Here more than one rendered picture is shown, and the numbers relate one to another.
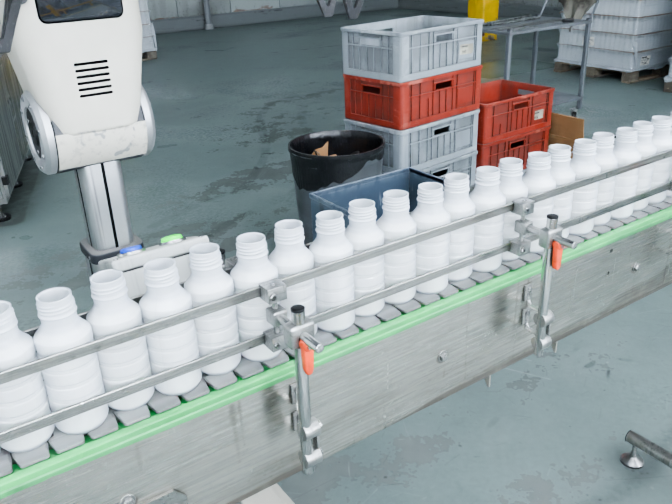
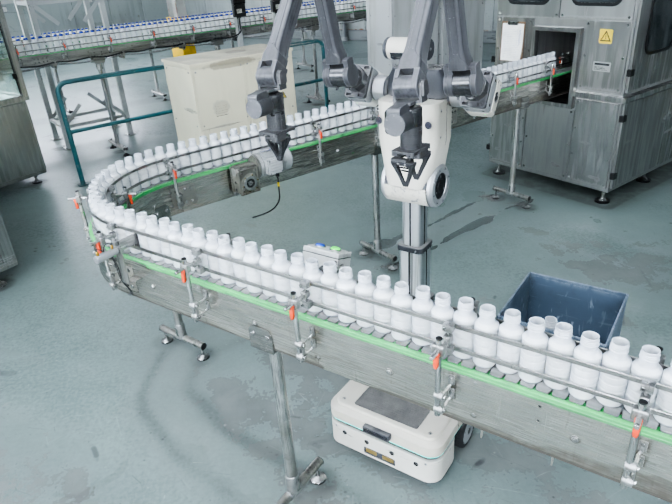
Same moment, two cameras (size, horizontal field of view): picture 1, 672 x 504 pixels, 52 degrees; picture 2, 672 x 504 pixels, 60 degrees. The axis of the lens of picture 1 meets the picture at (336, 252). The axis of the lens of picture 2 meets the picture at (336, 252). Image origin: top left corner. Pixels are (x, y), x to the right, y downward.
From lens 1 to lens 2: 1.44 m
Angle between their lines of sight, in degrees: 62
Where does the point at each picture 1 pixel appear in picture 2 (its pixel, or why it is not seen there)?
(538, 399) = not seen: outside the picture
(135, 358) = (266, 278)
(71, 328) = (249, 256)
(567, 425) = not seen: outside the picture
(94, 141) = (400, 192)
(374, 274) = (360, 307)
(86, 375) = (250, 273)
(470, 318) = (407, 364)
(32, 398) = (239, 271)
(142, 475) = (259, 317)
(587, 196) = (524, 356)
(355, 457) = (557, 473)
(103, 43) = not seen: hidden behind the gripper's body
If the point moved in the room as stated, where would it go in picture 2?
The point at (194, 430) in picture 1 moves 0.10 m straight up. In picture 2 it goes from (275, 315) to (271, 288)
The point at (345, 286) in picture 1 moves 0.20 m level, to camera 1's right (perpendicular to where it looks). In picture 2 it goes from (341, 302) to (371, 340)
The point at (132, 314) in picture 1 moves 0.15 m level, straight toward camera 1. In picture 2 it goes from (266, 263) to (224, 281)
